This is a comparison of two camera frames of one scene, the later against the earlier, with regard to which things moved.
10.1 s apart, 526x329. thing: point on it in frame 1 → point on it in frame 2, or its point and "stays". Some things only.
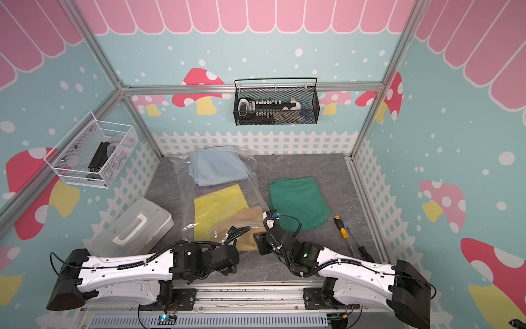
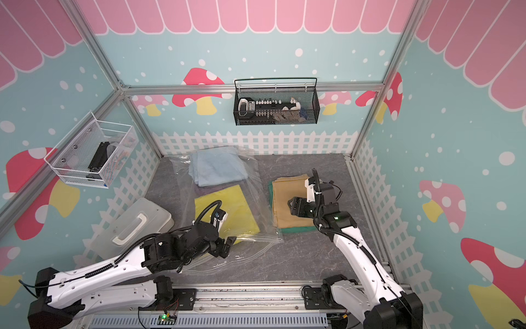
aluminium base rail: x=233 y=308 stays
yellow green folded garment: x=211 y=209 stays
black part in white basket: x=98 y=160 stays
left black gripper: x=227 y=271 → x=217 y=251
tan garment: x=253 y=217 → x=284 y=188
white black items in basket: x=269 y=111 stays
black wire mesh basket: x=257 y=106 stays
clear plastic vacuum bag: x=218 y=189 stays
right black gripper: x=262 y=242 → x=299 y=203
